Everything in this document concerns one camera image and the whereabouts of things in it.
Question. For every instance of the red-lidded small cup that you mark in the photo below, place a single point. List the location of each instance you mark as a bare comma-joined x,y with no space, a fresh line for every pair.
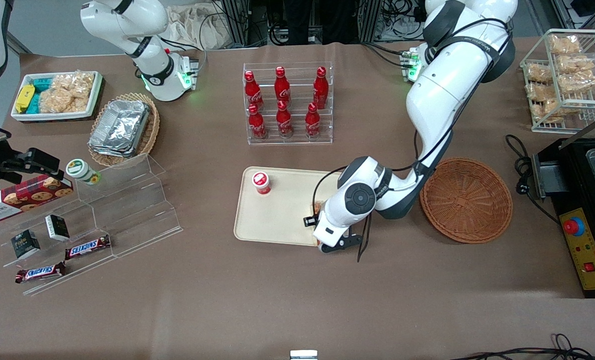
261,182

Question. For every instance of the brown table cover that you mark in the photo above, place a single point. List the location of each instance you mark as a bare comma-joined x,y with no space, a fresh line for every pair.
377,290

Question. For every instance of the clear acrylic step display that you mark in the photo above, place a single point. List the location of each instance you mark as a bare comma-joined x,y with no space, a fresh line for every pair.
137,215

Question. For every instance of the clear bag of fried snacks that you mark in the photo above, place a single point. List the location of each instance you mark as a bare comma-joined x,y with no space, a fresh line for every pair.
577,82
575,64
565,45
555,110
540,91
538,73

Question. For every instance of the green-lidded yogurt cup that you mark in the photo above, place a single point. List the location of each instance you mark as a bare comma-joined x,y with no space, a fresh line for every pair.
80,169

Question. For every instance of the grey metal appliance drawer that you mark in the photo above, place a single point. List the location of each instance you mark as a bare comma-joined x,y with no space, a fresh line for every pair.
550,177

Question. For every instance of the beige crumpled cloth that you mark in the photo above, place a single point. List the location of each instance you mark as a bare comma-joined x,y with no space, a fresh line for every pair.
197,27

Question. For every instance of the triangular sandwich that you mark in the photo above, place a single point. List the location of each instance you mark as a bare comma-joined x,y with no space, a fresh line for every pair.
317,206

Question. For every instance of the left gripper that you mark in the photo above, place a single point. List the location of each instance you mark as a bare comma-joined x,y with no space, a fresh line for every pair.
308,221

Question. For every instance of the round brown wicker basket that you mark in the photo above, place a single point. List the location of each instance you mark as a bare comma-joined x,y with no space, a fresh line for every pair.
467,200

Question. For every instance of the Snickers chocolate bar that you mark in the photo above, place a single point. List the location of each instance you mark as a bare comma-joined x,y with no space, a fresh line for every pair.
87,247
40,272

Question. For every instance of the red Coca-Cola bottle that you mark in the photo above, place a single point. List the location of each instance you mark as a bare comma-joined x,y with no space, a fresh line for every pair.
312,122
282,85
253,92
257,125
284,122
320,87

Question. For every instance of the aluminium foil container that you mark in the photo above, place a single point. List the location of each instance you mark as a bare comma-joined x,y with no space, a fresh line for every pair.
120,125
108,152

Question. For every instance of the black appliance with yellow panel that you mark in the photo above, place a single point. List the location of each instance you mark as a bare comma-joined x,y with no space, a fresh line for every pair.
577,200

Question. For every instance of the beige plastic serving tray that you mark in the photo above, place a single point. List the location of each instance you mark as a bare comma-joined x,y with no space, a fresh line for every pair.
282,220

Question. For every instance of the red tartan cookie box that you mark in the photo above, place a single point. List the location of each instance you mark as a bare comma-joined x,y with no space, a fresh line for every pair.
27,196

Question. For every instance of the oval light wicker basket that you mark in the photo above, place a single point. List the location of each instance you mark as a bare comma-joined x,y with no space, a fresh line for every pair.
152,130

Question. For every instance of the yellow snack packet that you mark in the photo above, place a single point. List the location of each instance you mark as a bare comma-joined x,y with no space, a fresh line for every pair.
24,97

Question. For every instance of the clear acrylic bottle rack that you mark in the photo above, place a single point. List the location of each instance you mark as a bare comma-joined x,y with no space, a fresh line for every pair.
297,141

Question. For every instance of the teal snack packet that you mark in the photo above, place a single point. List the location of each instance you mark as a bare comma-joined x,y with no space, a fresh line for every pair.
42,84
34,104

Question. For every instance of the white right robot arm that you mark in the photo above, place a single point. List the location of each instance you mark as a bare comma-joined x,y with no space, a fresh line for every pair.
152,70

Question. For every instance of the white rectangular snack tray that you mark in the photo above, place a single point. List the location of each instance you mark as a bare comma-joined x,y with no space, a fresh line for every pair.
52,116

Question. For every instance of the clear bag of rice crackers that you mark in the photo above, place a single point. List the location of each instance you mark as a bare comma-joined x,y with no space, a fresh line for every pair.
77,84
57,102

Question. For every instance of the small black box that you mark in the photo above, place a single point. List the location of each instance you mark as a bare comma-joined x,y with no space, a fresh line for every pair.
57,227
25,245

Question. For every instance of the red emergency stop button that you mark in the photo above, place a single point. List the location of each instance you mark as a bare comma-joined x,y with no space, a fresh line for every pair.
573,227

